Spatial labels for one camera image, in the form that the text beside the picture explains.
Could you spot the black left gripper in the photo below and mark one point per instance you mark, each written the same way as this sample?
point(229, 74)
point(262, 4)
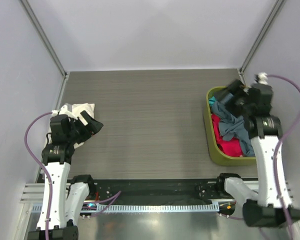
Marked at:
point(94, 127)

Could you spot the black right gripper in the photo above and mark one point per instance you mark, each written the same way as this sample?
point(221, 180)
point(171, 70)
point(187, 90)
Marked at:
point(236, 87)

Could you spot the cream white t shirt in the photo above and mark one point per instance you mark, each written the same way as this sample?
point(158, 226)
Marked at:
point(77, 109)

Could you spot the olive green plastic bin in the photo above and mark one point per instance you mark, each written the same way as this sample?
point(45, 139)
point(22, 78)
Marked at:
point(216, 155)

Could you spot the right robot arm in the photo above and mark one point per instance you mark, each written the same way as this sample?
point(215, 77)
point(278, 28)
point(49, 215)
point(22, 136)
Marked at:
point(271, 206)

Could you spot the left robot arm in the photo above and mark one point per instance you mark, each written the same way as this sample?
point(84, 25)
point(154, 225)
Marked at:
point(63, 198)

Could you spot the teal t shirt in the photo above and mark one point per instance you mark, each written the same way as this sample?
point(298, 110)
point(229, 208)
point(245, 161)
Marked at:
point(211, 101)

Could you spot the grey blue t shirt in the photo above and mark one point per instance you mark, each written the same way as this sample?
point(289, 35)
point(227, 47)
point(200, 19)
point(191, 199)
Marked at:
point(230, 126)

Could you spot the red t shirt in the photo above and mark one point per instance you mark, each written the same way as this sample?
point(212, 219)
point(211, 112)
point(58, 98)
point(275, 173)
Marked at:
point(230, 147)

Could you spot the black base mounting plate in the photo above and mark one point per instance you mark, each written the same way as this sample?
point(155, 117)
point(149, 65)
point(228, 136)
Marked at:
point(161, 192)

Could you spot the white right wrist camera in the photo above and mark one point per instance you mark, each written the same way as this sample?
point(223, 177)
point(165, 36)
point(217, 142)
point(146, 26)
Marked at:
point(261, 78)

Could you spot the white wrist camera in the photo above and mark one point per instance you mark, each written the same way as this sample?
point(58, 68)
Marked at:
point(66, 109)
point(261, 78)

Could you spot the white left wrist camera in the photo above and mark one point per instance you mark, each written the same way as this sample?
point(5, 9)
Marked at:
point(66, 109)

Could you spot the aluminium frame rail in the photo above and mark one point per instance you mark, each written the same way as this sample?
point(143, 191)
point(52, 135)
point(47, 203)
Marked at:
point(34, 192)

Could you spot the white slotted cable duct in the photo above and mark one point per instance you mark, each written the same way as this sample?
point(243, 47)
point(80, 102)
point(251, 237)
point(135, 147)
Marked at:
point(214, 207)

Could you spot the right aluminium corner post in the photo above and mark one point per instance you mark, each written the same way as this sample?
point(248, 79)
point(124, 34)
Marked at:
point(270, 19)

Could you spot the aluminium corner post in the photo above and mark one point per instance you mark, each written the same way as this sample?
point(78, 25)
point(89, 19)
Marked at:
point(270, 19)
point(42, 35)

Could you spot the left aluminium corner post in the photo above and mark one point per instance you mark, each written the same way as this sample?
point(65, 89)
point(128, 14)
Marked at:
point(42, 35)

